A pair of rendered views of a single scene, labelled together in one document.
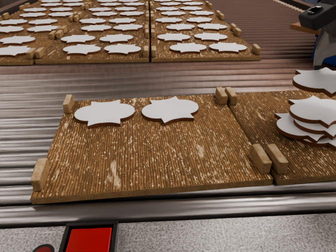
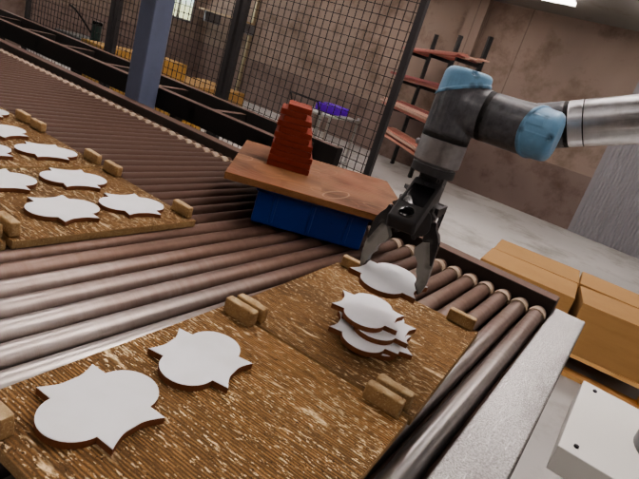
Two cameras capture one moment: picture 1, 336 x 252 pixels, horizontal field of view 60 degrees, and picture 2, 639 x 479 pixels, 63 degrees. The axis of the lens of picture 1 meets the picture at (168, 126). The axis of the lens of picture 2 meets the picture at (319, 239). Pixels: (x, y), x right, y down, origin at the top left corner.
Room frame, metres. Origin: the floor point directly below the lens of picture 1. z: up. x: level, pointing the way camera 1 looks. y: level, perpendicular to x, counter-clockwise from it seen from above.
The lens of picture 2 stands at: (0.21, 0.45, 1.36)
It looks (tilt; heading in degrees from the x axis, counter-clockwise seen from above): 18 degrees down; 302
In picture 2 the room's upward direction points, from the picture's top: 18 degrees clockwise
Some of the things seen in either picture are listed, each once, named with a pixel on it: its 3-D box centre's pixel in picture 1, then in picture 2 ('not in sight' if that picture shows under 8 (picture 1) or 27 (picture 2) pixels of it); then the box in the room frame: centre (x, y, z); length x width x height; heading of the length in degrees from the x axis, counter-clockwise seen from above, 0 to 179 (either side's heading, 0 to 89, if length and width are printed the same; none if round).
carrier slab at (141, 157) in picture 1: (150, 135); (218, 418); (0.54, 0.04, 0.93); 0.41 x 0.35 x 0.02; 97
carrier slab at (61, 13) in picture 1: (47, 12); not in sight; (1.89, 0.74, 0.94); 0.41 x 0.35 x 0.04; 94
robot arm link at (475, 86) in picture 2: not in sight; (458, 105); (0.55, -0.34, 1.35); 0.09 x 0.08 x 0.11; 5
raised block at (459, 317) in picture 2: not in sight; (461, 318); (0.47, -0.59, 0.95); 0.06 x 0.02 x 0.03; 7
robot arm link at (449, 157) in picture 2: not in sight; (436, 153); (0.55, -0.34, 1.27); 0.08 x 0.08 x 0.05
